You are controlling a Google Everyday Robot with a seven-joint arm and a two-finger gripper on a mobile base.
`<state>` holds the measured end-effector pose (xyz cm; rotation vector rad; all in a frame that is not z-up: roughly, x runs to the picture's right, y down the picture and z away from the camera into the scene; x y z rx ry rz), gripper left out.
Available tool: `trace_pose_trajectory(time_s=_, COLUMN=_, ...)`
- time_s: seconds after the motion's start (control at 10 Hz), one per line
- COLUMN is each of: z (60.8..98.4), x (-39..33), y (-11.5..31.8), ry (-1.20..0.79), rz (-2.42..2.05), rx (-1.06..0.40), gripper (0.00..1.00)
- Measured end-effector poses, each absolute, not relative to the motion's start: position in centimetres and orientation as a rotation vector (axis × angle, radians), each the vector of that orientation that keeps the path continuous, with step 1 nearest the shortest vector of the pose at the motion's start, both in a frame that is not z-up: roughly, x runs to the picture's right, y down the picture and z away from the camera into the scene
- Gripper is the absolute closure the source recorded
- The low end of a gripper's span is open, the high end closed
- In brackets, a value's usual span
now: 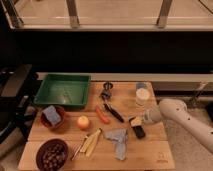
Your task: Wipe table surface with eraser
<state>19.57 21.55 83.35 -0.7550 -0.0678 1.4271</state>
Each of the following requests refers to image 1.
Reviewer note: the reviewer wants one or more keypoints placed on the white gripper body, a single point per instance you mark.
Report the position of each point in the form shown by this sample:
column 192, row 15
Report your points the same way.
column 152, row 115

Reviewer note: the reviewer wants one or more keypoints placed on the black whiteboard eraser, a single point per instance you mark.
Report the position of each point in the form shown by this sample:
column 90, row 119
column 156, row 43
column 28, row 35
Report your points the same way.
column 136, row 125

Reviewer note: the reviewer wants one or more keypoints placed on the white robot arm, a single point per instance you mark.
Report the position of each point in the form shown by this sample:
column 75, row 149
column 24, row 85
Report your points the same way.
column 176, row 110

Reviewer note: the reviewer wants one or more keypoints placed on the clear jar white contents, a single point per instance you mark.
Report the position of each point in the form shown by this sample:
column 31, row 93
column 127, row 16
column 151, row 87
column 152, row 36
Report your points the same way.
column 142, row 94

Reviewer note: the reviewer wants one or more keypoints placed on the blue grey cloth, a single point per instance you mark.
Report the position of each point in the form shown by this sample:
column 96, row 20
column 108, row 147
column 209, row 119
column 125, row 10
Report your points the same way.
column 119, row 138

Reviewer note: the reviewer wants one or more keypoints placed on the wooden cutting board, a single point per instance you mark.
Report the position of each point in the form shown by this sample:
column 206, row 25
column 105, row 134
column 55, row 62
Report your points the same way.
column 149, row 153

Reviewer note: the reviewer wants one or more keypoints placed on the orange carrot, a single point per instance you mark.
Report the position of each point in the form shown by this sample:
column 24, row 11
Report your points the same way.
column 101, row 115

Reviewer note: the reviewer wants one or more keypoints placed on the yellow orange fruit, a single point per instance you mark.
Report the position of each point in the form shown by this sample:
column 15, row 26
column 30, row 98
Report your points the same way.
column 83, row 122

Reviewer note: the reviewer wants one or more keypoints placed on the small metal knife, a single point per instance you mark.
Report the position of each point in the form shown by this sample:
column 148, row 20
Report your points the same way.
column 79, row 147

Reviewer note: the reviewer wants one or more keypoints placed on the green plastic tray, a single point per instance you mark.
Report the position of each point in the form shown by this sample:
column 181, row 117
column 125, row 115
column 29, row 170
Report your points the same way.
column 65, row 90

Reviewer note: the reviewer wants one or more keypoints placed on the brown bowl with sponge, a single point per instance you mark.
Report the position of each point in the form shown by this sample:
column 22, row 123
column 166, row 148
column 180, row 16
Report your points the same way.
column 60, row 110

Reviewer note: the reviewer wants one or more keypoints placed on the blue sponge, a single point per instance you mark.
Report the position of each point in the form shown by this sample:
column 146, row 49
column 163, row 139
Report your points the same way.
column 51, row 114

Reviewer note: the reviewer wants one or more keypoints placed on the brown bowl of nuts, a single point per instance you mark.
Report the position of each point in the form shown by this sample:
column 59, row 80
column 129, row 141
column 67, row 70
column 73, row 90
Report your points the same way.
column 52, row 155

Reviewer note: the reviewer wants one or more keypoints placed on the black chair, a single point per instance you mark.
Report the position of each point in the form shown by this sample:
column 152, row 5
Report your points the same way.
column 16, row 93

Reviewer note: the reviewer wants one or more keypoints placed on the black handled can opener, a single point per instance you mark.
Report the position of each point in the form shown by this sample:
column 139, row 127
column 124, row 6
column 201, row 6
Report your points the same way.
column 106, row 96

